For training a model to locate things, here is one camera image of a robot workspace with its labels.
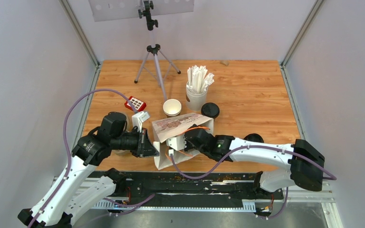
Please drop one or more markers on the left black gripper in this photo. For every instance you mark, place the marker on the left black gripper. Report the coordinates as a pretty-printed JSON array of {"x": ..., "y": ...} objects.
[{"x": 145, "y": 147}]

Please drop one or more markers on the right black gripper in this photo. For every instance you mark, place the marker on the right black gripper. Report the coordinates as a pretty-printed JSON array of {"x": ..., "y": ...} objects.
[{"x": 188, "y": 147}]

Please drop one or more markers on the kraft paper takeout bag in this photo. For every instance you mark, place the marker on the kraft paper takeout bag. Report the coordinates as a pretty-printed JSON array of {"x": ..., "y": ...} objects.
[{"x": 173, "y": 126}]

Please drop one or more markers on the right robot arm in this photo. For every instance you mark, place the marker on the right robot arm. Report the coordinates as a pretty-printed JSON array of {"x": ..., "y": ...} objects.
[{"x": 299, "y": 164}]

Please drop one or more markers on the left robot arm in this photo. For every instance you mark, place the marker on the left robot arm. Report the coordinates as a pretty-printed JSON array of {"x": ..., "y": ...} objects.
[{"x": 61, "y": 207}]

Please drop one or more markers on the brown pulp cup carrier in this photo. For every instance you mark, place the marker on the brown pulp cup carrier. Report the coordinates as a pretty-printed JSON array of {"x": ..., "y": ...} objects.
[{"x": 126, "y": 128}]

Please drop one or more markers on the white straw holder cup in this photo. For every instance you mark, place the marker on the white straw holder cup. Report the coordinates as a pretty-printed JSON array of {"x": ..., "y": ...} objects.
[{"x": 195, "y": 101}]

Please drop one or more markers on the stack of paper cups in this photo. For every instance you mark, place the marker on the stack of paper cups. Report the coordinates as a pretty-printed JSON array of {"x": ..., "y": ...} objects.
[{"x": 172, "y": 107}]

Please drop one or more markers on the red keypad box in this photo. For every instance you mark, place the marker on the red keypad box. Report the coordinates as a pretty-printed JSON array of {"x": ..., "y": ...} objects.
[{"x": 138, "y": 104}]

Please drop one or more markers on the stack of black lids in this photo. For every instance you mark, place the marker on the stack of black lids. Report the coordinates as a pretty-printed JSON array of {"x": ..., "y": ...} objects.
[{"x": 254, "y": 137}]

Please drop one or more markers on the bundle of wrapped straws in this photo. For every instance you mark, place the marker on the bundle of wrapped straws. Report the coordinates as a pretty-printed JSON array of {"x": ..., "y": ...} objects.
[{"x": 199, "y": 79}]

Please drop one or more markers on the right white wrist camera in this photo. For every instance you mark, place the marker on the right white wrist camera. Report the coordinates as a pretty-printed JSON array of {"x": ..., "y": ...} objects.
[{"x": 177, "y": 143}]

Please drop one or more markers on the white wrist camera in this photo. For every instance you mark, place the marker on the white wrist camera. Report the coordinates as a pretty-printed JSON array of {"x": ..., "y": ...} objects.
[
  {"x": 177, "y": 143},
  {"x": 139, "y": 118}
]

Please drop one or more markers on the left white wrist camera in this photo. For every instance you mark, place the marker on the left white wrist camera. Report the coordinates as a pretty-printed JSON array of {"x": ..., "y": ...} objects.
[{"x": 139, "y": 118}]

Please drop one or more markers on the grey camera tripod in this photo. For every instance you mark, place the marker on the grey camera tripod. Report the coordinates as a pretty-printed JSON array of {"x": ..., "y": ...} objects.
[{"x": 144, "y": 11}]

